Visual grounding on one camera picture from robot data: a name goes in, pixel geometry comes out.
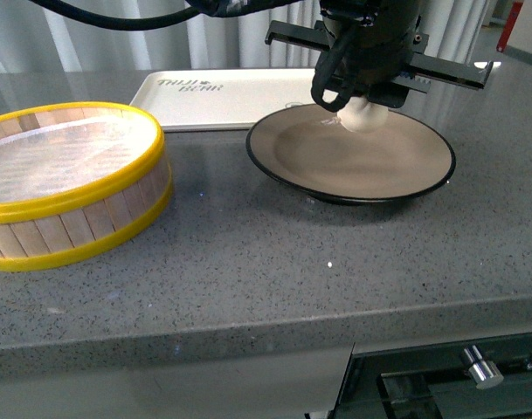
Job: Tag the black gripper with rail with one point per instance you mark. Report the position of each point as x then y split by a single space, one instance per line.
374 50

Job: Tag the white steamed bun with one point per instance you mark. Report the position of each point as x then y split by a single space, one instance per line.
361 115

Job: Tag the brown plate with black rim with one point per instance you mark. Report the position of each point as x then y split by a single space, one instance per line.
307 148

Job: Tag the white rectangular bear tray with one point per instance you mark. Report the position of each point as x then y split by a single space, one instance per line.
207 100

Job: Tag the yellow rimmed bamboo steamer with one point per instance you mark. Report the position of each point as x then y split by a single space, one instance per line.
77 179

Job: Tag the chrome knob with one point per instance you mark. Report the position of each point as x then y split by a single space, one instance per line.
482 370

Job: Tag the grey pleated curtain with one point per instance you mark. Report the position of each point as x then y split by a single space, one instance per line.
33 39

